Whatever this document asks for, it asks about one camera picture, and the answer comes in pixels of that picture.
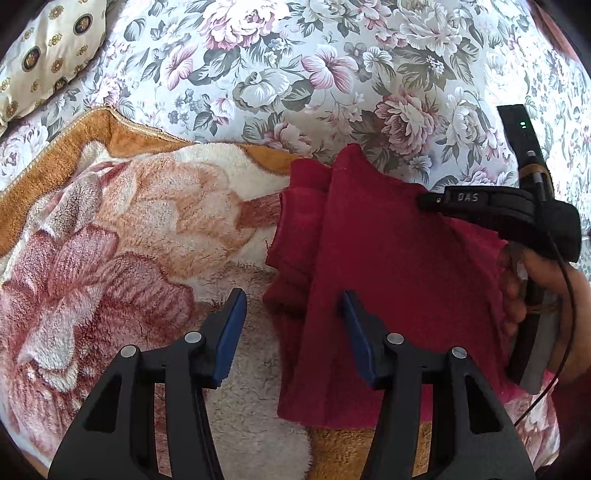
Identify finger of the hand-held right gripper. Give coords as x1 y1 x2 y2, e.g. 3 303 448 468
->
442 205 539 234
418 187 532 214

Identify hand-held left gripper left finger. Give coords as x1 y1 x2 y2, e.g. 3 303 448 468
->
48 288 247 480

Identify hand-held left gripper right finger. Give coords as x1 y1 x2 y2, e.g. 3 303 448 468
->
341 291 536 480

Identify dark red knit sweater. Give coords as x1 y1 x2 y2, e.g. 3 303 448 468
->
263 144 555 428

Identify person's right hand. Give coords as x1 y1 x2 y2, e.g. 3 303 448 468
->
501 244 591 384

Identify plush rose-print blanket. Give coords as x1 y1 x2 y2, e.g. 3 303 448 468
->
0 106 561 480

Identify floral bedspread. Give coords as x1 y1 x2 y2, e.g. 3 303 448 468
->
0 0 591 232

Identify cream medallion-print pillow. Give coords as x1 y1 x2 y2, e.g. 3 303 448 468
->
0 0 109 126

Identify black cable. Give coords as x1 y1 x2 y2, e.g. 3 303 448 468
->
512 150 575 428

